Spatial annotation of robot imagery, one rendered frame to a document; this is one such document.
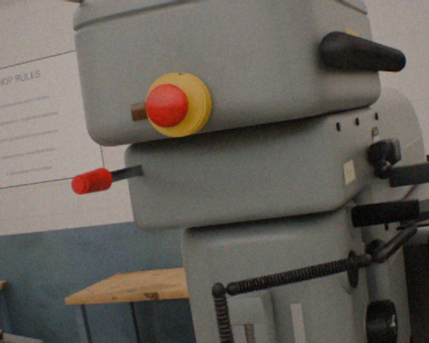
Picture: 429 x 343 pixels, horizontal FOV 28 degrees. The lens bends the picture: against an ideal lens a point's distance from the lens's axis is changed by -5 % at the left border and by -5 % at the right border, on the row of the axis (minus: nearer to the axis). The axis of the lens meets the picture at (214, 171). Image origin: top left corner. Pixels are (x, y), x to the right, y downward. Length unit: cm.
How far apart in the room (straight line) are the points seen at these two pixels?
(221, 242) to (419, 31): 432
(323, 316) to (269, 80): 29
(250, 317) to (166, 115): 26
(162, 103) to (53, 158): 521
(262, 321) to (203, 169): 17
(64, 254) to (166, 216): 510
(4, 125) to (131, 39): 535
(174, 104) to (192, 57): 7
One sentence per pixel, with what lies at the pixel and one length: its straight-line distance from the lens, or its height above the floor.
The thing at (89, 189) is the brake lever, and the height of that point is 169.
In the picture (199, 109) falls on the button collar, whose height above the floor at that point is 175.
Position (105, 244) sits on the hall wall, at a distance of 589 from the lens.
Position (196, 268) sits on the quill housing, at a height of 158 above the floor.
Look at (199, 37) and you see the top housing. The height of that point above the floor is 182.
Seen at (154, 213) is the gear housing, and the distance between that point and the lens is 97.
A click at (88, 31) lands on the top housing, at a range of 89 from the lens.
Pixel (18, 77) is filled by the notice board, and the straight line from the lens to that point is 613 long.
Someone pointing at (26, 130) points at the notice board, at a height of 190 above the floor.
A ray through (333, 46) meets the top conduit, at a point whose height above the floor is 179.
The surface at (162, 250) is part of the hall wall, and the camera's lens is 573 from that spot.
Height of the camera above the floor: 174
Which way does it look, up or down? 3 degrees down
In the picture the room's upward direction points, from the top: 9 degrees counter-clockwise
